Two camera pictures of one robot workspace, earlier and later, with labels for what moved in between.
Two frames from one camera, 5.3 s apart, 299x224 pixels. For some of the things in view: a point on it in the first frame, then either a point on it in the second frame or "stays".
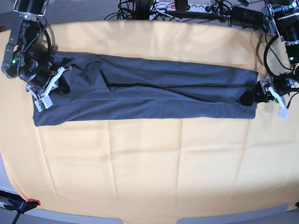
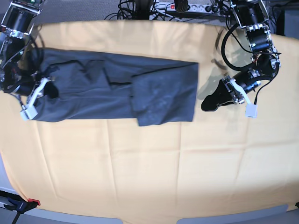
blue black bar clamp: x=19 y=204 stays
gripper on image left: x=43 y=80 to x=33 y=90
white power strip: x=169 y=6 stays
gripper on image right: x=279 y=86 to x=227 y=90
